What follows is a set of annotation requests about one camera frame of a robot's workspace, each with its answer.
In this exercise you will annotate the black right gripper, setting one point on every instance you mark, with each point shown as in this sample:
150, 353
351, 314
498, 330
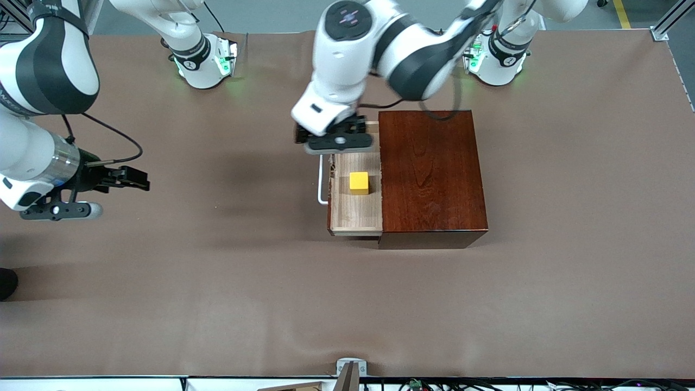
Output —
90, 177

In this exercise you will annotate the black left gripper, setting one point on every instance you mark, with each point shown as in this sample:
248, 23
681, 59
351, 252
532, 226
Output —
352, 126

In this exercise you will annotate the yellow cube block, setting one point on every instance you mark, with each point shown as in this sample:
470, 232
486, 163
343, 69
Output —
359, 182

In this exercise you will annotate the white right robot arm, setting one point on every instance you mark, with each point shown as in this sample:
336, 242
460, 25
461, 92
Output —
49, 65

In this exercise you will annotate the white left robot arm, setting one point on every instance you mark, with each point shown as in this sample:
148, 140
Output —
347, 60

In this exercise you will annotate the dark brown wooden cabinet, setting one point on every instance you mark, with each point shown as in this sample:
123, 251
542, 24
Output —
434, 174

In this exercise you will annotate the large table cover sheet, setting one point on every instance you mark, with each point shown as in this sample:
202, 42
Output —
163, 298

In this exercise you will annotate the green connector plug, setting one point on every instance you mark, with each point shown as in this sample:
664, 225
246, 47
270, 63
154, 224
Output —
416, 384

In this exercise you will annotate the brown cardboard piece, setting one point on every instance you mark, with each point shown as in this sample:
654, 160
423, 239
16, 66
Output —
304, 387

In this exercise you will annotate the metal table edge bracket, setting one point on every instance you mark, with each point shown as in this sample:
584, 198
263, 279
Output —
350, 369

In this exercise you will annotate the aluminium frame post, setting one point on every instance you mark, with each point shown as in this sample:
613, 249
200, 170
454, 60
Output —
670, 19

